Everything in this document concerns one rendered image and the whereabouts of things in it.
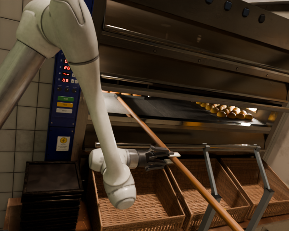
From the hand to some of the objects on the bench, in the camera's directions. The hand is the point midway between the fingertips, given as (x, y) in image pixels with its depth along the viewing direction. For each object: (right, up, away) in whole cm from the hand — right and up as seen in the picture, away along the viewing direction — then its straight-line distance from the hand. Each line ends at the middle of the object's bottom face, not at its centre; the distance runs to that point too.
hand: (172, 157), depth 115 cm
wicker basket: (-24, -46, +45) cm, 68 cm away
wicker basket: (+83, -54, +97) cm, 138 cm away
